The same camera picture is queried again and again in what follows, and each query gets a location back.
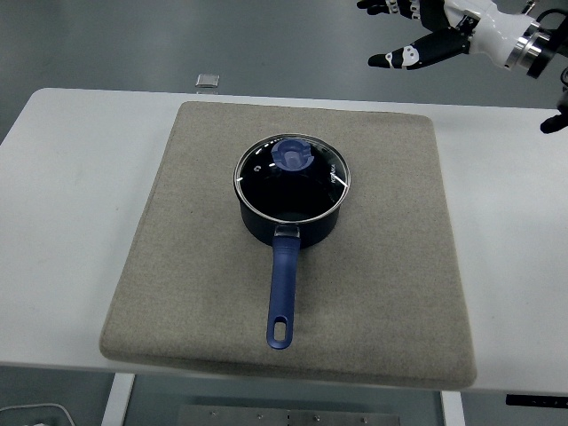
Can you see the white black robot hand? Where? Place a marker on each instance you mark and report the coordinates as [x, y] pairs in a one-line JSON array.
[[488, 26]]

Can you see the glass lid with blue knob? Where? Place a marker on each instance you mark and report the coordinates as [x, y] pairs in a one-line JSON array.
[[290, 155]]

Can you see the small silver floor plate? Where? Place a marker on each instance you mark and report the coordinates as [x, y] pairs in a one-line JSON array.
[[207, 80]]

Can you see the black box under table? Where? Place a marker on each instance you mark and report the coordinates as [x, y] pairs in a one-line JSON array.
[[532, 400]]

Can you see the white table leg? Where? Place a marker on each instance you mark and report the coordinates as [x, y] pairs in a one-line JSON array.
[[117, 399], [452, 412]]

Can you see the beige fabric mat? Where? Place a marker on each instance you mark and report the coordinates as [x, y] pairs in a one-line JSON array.
[[177, 266]]

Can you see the grey metal plate with screws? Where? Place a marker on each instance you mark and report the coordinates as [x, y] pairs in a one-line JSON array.
[[222, 417]]

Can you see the white rounded object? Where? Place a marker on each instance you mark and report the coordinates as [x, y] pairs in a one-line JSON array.
[[62, 410]]

